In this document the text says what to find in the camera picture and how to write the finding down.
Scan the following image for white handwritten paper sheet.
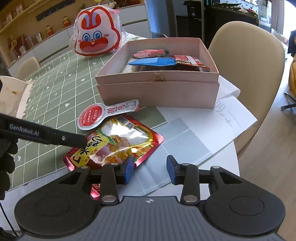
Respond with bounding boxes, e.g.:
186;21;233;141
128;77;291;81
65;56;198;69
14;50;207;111
196;74;258;156

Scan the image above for yellow seat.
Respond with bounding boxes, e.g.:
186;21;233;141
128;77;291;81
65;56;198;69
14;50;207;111
289;57;296;93

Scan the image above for red white rabbit snack bag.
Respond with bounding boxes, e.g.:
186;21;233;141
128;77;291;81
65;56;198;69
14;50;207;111
69;6;126;57

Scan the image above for black cable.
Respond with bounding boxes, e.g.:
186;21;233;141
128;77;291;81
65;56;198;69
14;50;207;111
0;201;19;239

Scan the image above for green checked tablecloth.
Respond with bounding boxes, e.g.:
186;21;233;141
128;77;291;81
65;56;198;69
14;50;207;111
5;45;167;188

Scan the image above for black cabinet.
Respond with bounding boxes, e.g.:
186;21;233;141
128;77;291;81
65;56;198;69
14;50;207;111
176;0;205;39

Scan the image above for small red foil packet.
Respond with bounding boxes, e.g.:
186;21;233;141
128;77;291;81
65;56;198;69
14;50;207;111
90;183;101;200

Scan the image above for white zigzag-edged paper bag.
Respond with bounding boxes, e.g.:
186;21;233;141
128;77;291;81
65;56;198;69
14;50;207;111
0;76;33;120

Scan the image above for dark counter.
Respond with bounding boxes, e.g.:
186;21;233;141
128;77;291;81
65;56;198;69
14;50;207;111
205;5;259;31

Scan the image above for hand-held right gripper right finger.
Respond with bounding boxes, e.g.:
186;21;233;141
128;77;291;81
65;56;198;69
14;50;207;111
166;155;244;204

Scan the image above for person's left hand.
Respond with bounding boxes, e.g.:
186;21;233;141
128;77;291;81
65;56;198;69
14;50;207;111
0;137;18;200

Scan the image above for small beige chair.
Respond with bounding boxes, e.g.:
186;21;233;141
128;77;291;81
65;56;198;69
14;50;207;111
18;57;40;75

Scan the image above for grey grid paper sheet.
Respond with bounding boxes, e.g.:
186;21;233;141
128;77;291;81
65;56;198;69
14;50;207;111
120;106;211;197

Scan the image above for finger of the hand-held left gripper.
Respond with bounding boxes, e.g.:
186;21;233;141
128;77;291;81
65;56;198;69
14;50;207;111
50;130;87;148

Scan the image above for wooden wall cabinet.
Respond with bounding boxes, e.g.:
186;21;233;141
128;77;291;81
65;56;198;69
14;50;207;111
0;0;152;70

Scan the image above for large beige chair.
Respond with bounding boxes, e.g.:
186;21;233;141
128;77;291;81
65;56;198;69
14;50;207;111
208;21;286;160

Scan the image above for red gold snack packet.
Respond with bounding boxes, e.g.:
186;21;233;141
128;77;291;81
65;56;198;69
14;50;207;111
63;113;164;172

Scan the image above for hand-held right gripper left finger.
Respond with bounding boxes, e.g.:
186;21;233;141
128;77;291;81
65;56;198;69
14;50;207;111
57;155;135;204

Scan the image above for blue snack packet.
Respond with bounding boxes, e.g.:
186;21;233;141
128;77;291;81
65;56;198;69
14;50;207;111
128;57;176;67

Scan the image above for pink cardboard box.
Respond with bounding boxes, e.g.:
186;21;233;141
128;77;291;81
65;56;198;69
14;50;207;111
95;38;220;109

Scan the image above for red paddle-shaped snack packet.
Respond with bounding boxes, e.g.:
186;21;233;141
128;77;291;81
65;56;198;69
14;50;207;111
77;100;140;131

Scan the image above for pink snack packet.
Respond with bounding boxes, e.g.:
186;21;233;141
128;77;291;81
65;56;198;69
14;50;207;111
134;49;170;59

